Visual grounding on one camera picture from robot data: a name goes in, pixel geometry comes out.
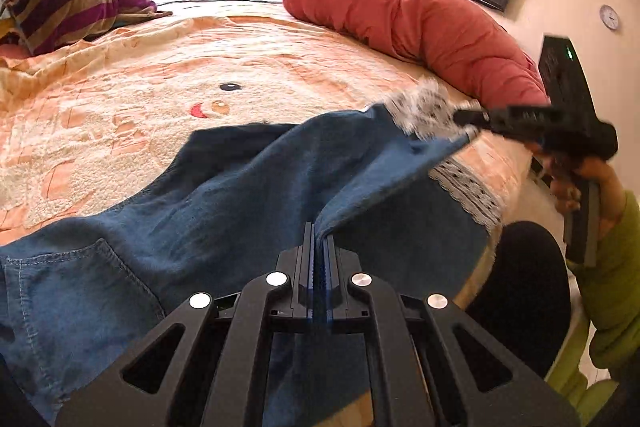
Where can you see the person's right forearm green sleeve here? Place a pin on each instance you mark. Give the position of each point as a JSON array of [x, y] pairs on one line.
[[620, 287]]

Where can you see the blue jeans with lace hem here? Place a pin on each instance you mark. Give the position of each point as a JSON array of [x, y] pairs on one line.
[[225, 207]]

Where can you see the person's black trouser leg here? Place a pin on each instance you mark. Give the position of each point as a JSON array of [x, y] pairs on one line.
[[525, 287]]

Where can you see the pink pillow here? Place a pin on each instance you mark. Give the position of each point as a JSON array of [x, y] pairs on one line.
[[12, 52]]

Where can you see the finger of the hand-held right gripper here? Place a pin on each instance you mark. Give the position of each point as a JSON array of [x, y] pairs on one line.
[[480, 118]]

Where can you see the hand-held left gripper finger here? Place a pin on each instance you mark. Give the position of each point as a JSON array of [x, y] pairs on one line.
[[313, 279], [325, 279]]

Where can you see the person's right hand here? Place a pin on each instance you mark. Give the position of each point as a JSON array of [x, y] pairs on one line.
[[607, 187]]

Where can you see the red duvet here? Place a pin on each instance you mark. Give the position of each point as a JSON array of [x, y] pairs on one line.
[[400, 17]]

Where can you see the purple and tan striped cloth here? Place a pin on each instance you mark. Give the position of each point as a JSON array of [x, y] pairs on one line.
[[65, 2]]

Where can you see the person's green jacket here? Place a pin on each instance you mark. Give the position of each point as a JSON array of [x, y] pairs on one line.
[[570, 379]]

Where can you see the round wall clock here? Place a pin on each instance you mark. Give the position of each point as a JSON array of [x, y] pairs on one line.
[[609, 17]]

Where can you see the orange and white bed blanket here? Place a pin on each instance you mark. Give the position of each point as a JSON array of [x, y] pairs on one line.
[[150, 82]]

